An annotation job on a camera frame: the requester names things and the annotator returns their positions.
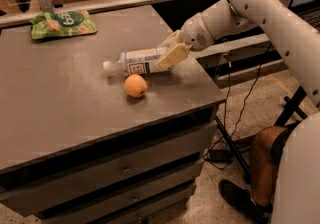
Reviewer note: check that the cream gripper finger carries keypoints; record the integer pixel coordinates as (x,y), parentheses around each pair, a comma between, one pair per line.
(172,41)
(175,55)

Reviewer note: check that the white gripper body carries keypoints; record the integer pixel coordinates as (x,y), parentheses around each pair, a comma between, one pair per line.
(195,35)

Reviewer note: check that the blue plastic water bottle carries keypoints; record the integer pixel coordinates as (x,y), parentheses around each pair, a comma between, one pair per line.
(137,62)

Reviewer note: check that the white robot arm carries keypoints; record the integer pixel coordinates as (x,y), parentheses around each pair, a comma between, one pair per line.
(284,160)

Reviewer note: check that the orange fruit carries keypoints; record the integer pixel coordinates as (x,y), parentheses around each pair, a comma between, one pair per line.
(135,86)

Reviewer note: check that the black power adapter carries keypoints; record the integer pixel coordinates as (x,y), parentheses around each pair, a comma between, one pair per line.
(219,156)

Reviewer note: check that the green snack bag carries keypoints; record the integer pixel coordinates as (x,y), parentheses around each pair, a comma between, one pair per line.
(65,24)

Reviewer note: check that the grey drawer cabinet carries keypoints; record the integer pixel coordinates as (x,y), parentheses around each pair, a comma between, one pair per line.
(117,179)

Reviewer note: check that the person's bare leg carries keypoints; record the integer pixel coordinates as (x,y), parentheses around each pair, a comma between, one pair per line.
(263,170)

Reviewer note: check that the black stand leg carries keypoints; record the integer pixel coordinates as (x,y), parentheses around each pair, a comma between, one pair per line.
(234,150)

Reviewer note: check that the black shoe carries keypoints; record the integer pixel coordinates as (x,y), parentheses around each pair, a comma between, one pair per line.
(240,200)

